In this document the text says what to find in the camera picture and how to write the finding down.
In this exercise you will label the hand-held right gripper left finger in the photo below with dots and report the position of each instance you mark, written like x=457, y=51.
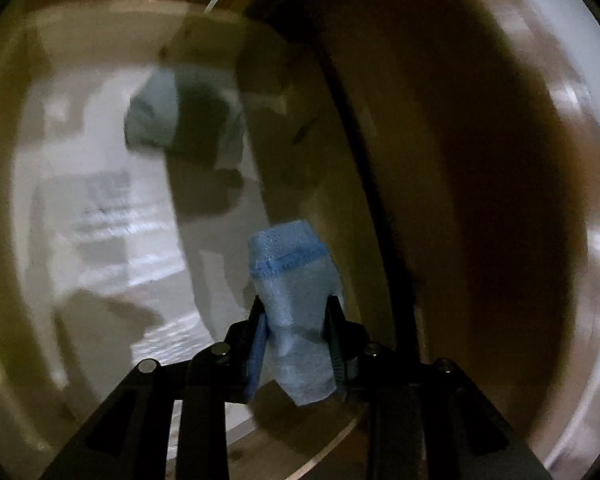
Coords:
x=255, y=355

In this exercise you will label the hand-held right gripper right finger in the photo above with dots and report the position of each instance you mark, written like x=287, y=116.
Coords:
x=336, y=345

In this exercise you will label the light blue sock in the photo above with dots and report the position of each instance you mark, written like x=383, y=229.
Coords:
x=295, y=300

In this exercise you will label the wooden drawer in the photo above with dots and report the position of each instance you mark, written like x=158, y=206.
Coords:
x=300, y=185

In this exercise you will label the white drawer liner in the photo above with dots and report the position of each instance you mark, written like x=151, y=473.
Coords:
x=105, y=240

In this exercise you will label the grey rolled garment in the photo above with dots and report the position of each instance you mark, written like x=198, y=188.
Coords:
x=180, y=120

